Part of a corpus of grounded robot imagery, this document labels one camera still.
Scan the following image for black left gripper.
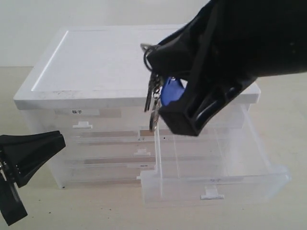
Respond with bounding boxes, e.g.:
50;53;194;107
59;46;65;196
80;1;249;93
0;131;66;226

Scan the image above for clear drawer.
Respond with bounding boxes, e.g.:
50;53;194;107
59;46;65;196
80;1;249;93
140;104;291;207
59;162;148;188
64;136;156;162
54;107;150;138

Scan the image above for clear bottom drawer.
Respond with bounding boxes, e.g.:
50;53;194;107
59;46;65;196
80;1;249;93
59;162;148;188

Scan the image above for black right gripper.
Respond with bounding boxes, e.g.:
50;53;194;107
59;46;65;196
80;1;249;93
182;0;307;96

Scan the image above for white plastic drawer cabinet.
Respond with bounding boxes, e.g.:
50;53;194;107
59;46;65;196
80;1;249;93
14;25;260;186

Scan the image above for keys with blue fob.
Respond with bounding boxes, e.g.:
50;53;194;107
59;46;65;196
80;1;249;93
140;43;185;132

